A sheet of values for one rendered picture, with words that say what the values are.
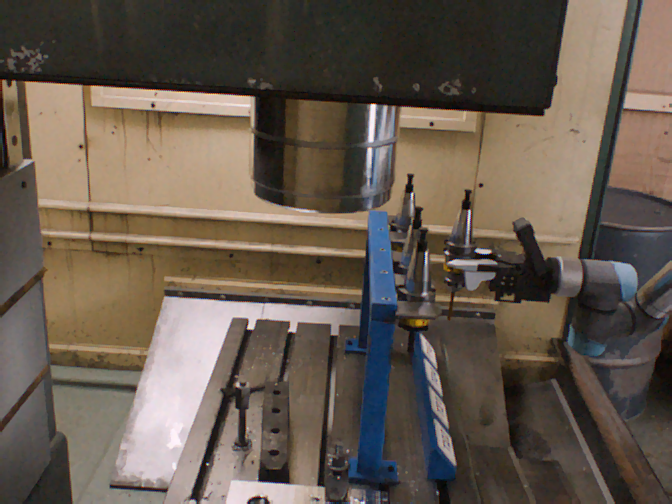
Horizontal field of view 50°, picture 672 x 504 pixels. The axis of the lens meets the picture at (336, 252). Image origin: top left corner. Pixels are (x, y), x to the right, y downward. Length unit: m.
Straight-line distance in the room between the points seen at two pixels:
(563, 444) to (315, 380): 0.67
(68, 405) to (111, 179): 0.61
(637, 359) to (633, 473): 1.63
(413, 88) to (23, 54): 0.34
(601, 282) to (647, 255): 1.55
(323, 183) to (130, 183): 1.25
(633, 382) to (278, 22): 2.79
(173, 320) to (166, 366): 0.15
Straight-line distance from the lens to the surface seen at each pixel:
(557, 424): 1.96
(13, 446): 1.20
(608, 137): 1.91
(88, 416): 2.03
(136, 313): 2.07
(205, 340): 1.90
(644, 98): 3.53
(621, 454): 1.66
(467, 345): 1.93
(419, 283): 1.16
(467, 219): 1.39
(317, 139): 0.71
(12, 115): 1.10
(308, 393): 1.49
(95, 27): 0.69
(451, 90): 0.66
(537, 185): 1.90
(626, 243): 2.96
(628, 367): 3.21
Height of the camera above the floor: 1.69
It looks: 21 degrees down
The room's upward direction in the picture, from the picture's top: 4 degrees clockwise
